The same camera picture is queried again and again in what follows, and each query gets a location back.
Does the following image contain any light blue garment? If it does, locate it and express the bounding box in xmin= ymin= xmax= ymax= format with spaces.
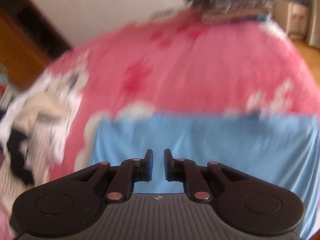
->
xmin=90 ymin=113 xmax=319 ymax=239

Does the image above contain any white garment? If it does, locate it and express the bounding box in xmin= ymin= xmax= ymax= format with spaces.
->
xmin=1 ymin=63 xmax=89 ymax=165

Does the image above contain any pink floral blanket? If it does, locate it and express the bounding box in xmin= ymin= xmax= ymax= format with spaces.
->
xmin=0 ymin=7 xmax=320 ymax=240

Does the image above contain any wooden door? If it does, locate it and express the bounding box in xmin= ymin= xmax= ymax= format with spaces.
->
xmin=1 ymin=0 xmax=71 ymax=90

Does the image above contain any water dispenser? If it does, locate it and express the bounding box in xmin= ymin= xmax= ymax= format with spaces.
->
xmin=273 ymin=0 xmax=309 ymax=40

